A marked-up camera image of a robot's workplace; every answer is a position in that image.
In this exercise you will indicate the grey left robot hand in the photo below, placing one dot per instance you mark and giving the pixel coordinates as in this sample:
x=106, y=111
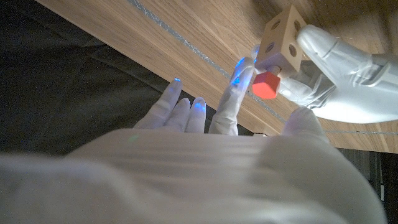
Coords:
x=342, y=81

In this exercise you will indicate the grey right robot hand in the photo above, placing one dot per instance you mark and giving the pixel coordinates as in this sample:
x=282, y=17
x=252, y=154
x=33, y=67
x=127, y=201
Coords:
x=186, y=174

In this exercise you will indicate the wooden block with holes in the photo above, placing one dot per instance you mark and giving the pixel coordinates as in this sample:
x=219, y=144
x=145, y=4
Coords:
x=281, y=40

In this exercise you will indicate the red-headed screw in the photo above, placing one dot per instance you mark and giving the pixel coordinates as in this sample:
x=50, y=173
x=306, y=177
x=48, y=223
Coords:
x=266, y=84

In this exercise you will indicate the black backdrop curtain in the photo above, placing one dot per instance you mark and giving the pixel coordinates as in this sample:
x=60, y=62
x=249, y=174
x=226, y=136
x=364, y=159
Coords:
x=62, y=93

